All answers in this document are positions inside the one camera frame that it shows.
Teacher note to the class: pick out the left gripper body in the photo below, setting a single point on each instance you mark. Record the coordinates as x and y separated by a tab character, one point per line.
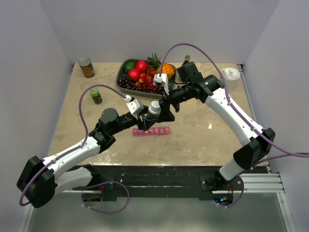
141	123

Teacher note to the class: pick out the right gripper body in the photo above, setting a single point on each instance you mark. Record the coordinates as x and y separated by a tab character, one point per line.
175	97

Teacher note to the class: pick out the white-capped pill bottle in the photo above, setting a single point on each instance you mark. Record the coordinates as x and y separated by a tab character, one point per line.
153	110

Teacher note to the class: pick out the pink weekly pill organizer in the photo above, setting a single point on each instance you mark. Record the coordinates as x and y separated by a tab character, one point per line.
151	131

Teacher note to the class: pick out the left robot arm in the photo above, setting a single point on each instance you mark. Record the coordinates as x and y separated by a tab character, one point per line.
42	179

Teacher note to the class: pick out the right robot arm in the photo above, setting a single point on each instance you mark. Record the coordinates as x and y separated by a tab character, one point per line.
254	139

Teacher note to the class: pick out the pineapple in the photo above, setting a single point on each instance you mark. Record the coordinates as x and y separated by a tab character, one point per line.
155	62

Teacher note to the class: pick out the green glass bottle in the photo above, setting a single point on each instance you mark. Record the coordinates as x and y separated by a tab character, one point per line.
186	60

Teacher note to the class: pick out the dark grapes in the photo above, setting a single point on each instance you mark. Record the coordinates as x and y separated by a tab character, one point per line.
127	83

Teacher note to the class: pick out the red pomegranate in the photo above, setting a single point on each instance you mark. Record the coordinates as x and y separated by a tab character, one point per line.
142	66

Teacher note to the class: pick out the red apple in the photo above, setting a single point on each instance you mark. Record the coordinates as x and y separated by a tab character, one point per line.
134	74

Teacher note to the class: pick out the green lime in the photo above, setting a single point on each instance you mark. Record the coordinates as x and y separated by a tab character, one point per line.
129	66

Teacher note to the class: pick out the green-lidded spice jar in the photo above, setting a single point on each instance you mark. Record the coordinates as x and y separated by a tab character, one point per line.
95	94

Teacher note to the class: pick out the grey fruit tray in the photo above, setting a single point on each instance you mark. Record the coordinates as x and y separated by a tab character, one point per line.
131	92

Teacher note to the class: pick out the tin can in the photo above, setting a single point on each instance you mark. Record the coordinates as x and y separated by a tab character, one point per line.
86	67

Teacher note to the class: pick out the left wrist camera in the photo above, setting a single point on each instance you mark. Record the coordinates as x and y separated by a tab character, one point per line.
134	105

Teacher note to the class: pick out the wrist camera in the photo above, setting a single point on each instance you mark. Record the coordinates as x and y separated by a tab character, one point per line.
161	79
134	105

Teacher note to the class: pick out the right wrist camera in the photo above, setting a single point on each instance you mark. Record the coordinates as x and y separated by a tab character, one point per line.
161	79

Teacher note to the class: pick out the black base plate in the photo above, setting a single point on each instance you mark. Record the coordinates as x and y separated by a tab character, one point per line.
113	182

